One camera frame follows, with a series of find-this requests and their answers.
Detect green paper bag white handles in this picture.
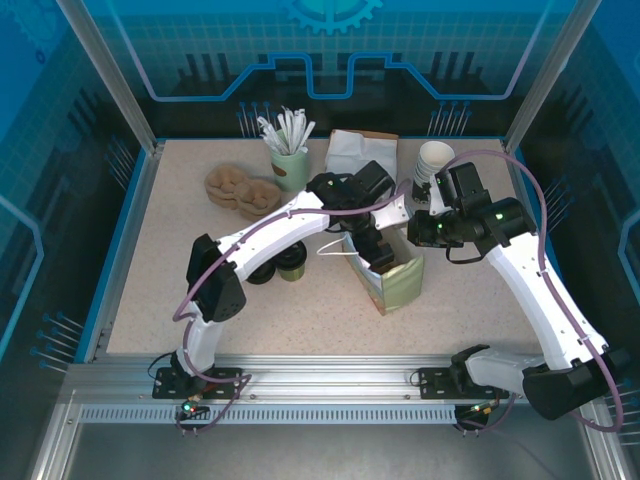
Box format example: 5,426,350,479
316,230,426,317

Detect black plastic cup lid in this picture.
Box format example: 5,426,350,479
274,244,307,269

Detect white paper napkins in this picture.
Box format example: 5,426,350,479
325,130,397,176

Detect pale green straw holder cup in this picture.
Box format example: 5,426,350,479
270,144,311,194

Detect stack of white paper cups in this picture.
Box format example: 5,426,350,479
412,140,457,204

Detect stack of black cup lids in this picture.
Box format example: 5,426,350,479
247,257,279,286

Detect stack of brown pulp carriers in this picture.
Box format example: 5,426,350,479
203,160,284,224

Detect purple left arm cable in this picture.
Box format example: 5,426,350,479
172,179,414,436

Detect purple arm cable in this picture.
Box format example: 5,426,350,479
172,179,414,436
438,148,626,437

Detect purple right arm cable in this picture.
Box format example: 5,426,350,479
438,148,626,437

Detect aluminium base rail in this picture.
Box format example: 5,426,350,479
67,353,551,404

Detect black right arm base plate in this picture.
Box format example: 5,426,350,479
417,367,454,401

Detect aluminium frame post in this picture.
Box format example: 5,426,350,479
55,0,167,154
502,0,604,154

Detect slotted grey cable duct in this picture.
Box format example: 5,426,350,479
78,404,461,426

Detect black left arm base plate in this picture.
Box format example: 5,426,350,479
152,367,245,401

